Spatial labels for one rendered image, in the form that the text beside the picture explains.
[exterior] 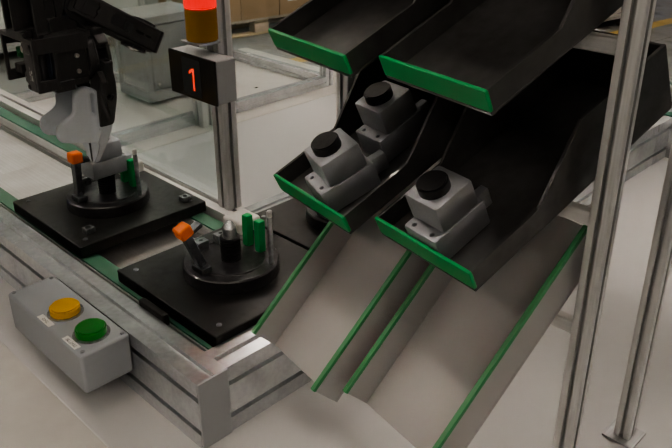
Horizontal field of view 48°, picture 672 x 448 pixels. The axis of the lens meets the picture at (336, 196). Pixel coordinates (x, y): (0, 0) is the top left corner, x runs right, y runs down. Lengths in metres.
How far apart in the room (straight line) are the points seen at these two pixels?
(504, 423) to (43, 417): 0.60
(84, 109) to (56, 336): 0.35
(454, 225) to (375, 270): 0.22
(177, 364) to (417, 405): 0.31
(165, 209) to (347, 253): 0.49
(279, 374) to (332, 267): 0.18
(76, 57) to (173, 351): 0.39
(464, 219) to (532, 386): 0.46
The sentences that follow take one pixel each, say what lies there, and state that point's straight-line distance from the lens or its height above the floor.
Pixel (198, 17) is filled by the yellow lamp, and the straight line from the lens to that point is 1.19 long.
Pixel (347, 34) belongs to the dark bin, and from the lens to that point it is 0.76.
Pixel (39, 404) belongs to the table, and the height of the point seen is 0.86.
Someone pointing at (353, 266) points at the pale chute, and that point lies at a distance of 0.90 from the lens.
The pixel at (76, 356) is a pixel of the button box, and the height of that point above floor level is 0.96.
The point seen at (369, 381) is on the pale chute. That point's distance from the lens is 0.83.
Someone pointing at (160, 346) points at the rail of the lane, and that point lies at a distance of 1.00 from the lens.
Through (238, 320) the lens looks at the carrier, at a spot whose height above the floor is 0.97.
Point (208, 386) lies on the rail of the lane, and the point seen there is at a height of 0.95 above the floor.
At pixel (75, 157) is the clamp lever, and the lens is 1.31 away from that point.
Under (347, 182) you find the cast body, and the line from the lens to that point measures 0.76.
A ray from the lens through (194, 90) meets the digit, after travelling 1.23.
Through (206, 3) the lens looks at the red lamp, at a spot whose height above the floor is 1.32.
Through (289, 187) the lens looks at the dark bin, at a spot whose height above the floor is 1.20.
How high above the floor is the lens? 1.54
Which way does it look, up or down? 25 degrees down
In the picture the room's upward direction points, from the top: straight up
